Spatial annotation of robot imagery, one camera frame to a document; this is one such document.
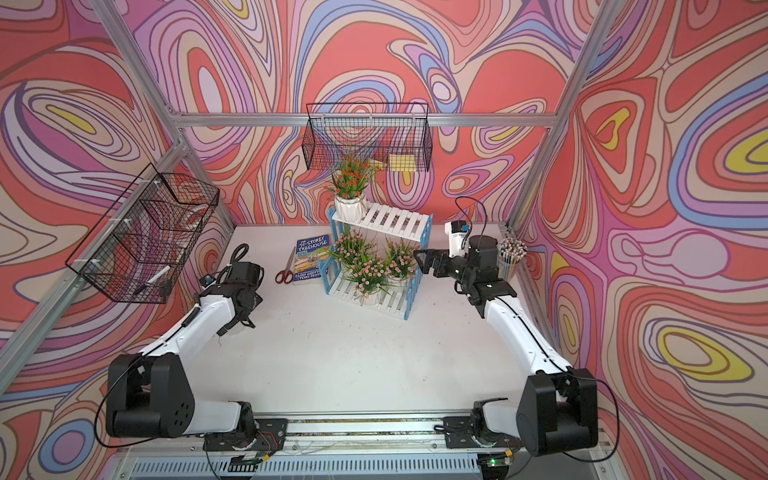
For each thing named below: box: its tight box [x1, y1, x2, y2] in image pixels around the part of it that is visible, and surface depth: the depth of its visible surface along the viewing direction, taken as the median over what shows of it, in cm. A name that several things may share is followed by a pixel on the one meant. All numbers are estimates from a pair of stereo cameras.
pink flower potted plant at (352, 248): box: [328, 228, 377, 272], surface depth 93 cm
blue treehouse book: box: [293, 234, 330, 282], surface depth 110 cm
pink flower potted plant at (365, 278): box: [342, 258, 392, 307], surface depth 87 cm
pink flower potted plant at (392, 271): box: [370, 237, 420, 299], surface depth 90 cm
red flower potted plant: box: [324, 155, 382, 223], surface depth 80 cm
